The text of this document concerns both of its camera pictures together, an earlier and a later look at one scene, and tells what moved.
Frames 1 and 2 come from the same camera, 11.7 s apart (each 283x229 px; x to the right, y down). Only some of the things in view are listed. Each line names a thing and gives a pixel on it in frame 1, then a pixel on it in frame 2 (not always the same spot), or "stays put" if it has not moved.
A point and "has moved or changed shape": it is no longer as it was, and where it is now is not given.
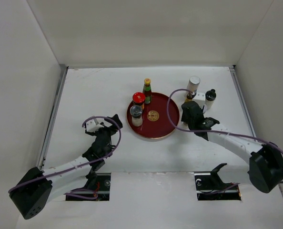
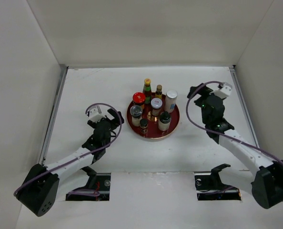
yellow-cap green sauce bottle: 146,89 stays put
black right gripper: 183,119 to 198,101
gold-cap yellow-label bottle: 189,97 has moved or changed shape
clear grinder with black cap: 136,111 stays put
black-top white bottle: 210,96 has moved or changed shape
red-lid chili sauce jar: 138,98 stays put
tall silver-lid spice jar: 192,87 to 170,100
